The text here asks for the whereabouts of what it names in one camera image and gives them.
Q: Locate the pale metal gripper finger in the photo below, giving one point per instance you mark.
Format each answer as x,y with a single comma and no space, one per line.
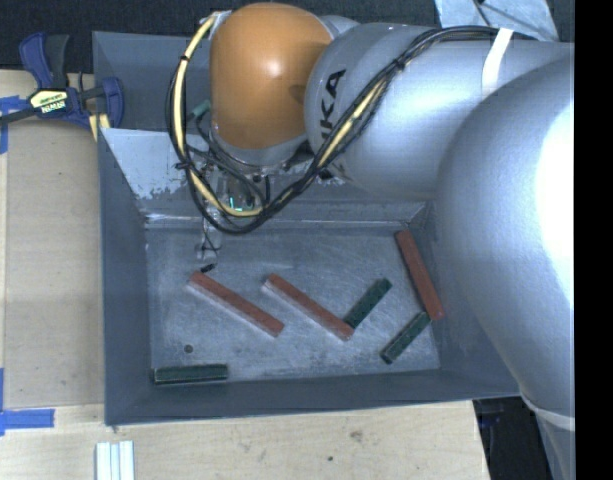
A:
216,244
204,240

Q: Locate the red-brown flat block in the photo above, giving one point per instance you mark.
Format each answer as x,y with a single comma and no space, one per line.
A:
308,307
236,304
419,274

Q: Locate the grey metal bin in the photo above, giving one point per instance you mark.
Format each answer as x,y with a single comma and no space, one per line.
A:
296,268

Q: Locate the dark green flat block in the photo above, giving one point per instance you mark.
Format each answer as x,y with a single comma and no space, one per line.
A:
406,337
367,303
191,373

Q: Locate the pale wood flat board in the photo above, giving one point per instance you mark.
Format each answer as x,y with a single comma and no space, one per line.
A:
53,268

